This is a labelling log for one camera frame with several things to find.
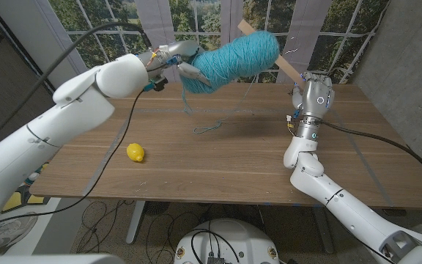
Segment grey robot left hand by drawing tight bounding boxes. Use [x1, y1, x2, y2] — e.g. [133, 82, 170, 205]
[137, 39, 212, 89]

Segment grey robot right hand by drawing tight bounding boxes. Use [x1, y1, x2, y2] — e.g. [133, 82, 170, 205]
[291, 71, 335, 120]

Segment wooden clip hanger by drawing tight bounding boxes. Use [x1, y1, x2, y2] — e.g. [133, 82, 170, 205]
[237, 18, 307, 91]

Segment teal yarn skein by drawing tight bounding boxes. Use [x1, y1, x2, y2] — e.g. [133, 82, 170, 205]
[179, 30, 281, 135]

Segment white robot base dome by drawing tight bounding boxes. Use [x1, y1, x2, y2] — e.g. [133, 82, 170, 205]
[174, 218, 281, 264]

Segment yellow toy lemon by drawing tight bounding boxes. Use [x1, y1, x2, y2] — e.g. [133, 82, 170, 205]
[126, 142, 146, 163]

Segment printed window forest backdrop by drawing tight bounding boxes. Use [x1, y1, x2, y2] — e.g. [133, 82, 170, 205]
[48, 0, 391, 95]

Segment grey table leg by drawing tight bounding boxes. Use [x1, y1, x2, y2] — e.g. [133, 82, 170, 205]
[313, 208, 335, 254]
[125, 200, 147, 245]

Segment dark round floor object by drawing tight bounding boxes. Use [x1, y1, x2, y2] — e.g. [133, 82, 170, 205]
[144, 200, 171, 216]

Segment colourful printed floor mat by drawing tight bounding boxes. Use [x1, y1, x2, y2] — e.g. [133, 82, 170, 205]
[0, 163, 64, 256]

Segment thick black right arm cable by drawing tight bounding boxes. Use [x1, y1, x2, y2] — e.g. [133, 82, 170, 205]
[319, 119, 422, 194]

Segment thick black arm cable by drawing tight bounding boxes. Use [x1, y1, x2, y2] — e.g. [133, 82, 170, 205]
[0, 21, 152, 155]
[319, 119, 422, 194]

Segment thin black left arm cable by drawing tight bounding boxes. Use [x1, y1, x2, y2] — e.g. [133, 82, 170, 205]
[0, 89, 146, 231]

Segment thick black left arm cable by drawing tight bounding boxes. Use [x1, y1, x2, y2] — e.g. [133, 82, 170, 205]
[0, 21, 152, 155]

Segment black floor cable tangle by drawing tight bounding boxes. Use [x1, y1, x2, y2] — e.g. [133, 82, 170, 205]
[73, 199, 212, 264]

